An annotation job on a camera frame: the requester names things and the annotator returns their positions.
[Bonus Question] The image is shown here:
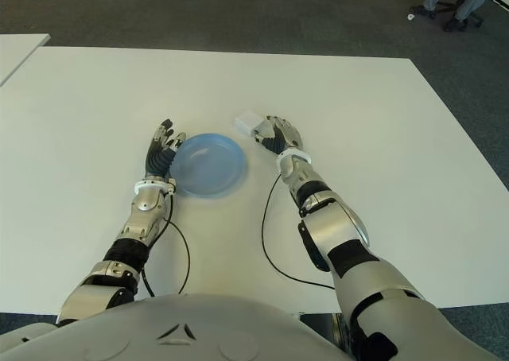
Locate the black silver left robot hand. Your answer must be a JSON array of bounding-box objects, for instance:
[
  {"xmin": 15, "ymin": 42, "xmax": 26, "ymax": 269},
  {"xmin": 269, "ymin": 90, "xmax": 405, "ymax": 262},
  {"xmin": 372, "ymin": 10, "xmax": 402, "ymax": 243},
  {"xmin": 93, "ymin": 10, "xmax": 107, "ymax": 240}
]
[{"xmin": 145, "ymin": 118, "xmax": 187, "ymax": 178}]

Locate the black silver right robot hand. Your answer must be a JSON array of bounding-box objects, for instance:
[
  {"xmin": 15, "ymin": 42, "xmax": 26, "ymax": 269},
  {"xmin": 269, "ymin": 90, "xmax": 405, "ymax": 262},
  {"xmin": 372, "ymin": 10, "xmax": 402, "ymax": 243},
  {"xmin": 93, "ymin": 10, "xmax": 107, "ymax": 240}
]
[{"xmin": 252, "ymin": 115, "xmax": 303, "ymax": 155}]

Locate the white charger block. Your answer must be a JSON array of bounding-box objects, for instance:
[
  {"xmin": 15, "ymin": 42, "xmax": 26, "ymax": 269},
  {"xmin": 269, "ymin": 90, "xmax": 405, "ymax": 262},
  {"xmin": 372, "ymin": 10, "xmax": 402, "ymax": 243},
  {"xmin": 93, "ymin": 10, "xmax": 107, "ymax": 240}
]
[{"xmin": 233, "ymin": 109, "xmax": 264, "ymax": 136}]

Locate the blue round plate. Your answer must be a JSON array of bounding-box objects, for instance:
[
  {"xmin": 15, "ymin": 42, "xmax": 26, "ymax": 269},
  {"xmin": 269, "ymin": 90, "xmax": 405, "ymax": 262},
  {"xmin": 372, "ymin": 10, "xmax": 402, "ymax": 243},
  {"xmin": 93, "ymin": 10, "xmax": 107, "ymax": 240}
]
[{"xmin": 169, "ymin": 133, "xmax": 247, "ymax": 198}]

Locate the grey robot torso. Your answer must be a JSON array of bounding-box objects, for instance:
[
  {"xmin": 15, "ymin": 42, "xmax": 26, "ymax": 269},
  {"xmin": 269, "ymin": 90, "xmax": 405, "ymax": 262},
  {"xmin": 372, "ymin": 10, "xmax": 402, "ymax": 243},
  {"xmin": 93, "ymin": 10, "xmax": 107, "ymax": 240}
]
[{"xmin": 0, "ymin": 292, "xmax": 355, "ymax": 361}]

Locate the neighbouring white table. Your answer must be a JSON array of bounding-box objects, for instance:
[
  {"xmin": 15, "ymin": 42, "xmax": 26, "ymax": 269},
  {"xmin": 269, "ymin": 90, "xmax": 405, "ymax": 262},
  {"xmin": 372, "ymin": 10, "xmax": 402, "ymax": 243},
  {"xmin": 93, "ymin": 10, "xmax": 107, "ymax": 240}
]
[{"xmin": 0, "ymin": 33, "xmax": 52, "ymax": 87}]

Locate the black office chair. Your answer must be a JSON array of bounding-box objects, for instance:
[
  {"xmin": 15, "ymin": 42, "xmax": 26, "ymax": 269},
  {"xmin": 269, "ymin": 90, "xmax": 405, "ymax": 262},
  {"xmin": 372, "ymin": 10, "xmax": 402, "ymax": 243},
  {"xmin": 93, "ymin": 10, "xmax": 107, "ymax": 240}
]
[{"xmin": 435, "ymin": 0, "xmax": 509, "ymax": 29}]

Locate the seated person in jeans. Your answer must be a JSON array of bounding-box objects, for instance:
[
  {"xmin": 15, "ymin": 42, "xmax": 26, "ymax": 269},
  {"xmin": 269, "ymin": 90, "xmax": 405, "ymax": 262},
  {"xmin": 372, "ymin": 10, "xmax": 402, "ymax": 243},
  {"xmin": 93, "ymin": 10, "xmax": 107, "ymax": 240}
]
[{"xmin": 411, "ymin": 0, "xmax": 503, "ymax": 32}]

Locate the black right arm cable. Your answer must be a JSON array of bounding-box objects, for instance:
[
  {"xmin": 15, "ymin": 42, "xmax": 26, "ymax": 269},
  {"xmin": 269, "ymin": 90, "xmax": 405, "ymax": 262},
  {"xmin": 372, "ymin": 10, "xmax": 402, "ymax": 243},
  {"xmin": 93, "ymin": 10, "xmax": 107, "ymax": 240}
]
[{"xmin": 260, "ymin": 176, "xmax": 336, "ymax": 290}]

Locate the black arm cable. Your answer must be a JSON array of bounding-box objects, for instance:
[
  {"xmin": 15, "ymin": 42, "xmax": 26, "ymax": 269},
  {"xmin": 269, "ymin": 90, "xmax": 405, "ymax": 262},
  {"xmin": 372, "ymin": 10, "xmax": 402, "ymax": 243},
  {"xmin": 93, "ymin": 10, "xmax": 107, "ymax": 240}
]
[
  {"xmin": 260, "ymin": 176, "xmax": 336, "ymax": 290},
  {"xmin": 141, "ymin": 193, "xmax": 191, "ymax": 298}
]

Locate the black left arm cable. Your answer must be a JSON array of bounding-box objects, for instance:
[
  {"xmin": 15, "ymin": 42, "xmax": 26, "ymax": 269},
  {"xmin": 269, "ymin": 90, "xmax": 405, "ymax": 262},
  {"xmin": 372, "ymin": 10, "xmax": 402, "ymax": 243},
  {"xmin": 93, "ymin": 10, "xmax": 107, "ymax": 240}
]
[{"xmin": 141, "ymin": 193, "xmax": 191, "ymax": 298}]

